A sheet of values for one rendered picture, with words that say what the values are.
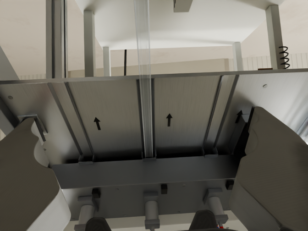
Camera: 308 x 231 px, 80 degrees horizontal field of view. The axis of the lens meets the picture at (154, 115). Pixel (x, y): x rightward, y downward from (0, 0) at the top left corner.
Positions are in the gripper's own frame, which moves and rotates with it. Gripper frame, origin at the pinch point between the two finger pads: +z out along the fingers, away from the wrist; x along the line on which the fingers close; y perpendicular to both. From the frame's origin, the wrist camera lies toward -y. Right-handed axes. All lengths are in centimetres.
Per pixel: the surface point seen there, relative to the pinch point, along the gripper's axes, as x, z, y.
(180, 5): 12, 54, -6
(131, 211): -4.1, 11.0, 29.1
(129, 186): -3.5, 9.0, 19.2
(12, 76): -19.0, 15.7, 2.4
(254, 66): 164, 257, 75
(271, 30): 45, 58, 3
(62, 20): -21.0, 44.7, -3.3
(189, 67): 67, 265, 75
